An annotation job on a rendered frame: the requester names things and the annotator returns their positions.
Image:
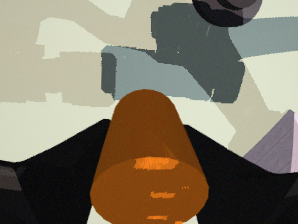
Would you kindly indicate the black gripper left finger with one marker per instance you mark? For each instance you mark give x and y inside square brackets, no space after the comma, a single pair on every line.
[54,186]

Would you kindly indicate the orange knob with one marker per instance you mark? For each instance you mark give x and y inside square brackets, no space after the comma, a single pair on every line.
[148,172]

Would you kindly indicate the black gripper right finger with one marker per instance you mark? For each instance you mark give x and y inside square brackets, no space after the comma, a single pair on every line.
[239,191]

